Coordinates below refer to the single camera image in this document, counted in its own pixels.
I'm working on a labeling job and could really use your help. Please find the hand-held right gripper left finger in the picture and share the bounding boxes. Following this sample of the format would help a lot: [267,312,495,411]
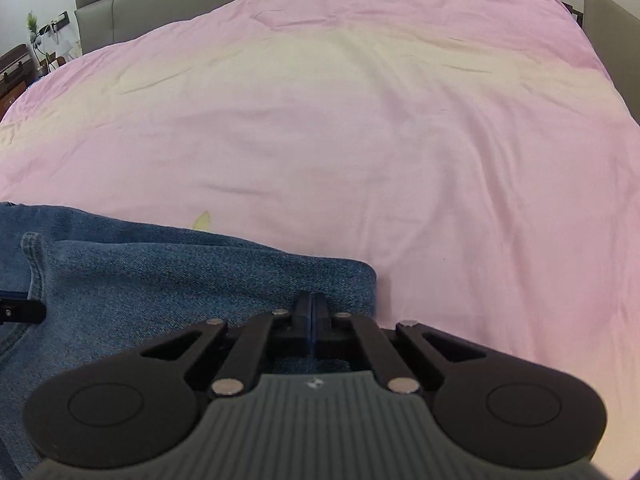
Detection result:
[139,292,314,399]

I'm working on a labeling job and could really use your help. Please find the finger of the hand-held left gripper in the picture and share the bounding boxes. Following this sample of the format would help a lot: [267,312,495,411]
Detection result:
[0,292,47,324]

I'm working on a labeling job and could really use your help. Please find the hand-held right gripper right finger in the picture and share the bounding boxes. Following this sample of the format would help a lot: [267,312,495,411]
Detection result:
[312,292,489,395]

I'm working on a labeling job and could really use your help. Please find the blue denim pants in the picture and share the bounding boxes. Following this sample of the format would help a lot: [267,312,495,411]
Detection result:
[0,201,379,480]

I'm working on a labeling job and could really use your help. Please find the pink blanket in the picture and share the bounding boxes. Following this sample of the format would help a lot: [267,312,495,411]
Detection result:
[0,0,640,411]

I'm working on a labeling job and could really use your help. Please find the brown wooden nightstand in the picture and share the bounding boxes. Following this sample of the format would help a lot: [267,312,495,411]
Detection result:
[0,43,34,117]

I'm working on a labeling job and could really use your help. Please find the grey upholstered headboard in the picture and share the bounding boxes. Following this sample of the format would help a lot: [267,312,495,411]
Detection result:
[72,0,546,56]

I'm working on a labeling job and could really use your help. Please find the grey chair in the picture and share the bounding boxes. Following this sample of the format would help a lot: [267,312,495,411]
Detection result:
[582,0,640,127]

